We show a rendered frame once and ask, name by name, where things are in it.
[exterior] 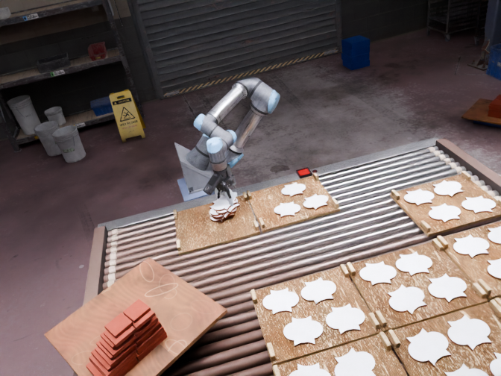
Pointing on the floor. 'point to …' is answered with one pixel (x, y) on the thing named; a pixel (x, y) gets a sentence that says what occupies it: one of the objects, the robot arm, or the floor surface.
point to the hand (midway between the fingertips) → (224, 202)
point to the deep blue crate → (494, 62)
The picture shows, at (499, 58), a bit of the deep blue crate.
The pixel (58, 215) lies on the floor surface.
